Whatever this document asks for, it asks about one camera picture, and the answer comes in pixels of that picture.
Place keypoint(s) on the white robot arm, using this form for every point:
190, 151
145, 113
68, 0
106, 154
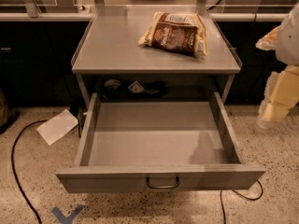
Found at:
281, 93

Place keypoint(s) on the tan covered gripper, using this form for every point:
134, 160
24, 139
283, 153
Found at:
289, 42

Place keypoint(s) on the grey counter rail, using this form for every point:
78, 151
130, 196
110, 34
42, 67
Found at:
46, 16

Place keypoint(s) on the black top drawer handle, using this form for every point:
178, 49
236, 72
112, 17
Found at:
154, 183

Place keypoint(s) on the brown yellow snack bag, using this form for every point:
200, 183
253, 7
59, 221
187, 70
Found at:
179, 32

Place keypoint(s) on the dark items behind drawer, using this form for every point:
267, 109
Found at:
114, 88

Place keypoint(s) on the white paper sheet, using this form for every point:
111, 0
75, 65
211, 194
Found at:
56, 128

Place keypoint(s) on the grey metal drawer cabinet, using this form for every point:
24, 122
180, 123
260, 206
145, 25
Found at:
110, 46

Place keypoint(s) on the grey top drawer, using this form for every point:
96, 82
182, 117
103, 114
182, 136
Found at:
124, 143

